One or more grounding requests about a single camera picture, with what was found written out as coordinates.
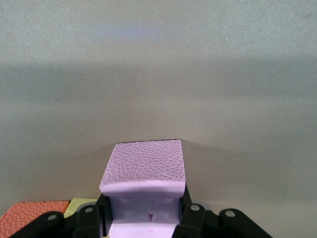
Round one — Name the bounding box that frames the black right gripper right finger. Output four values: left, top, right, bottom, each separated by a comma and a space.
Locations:
173, 184, 272, 238

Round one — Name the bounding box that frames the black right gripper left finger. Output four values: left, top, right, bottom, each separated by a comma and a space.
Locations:
9, 193, 114, 238

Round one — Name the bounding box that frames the brown paper table cover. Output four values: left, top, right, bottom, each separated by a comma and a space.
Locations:
0, 0, 317, 238

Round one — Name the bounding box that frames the orange foam cube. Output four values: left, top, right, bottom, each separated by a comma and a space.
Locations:
0, 200, 70, 238

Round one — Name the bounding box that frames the yellow foam cube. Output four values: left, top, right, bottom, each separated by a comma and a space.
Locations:
63, 197, 99, 219

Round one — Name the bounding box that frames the notched pink foam cube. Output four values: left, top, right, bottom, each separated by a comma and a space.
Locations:
99, 139, 187, 228

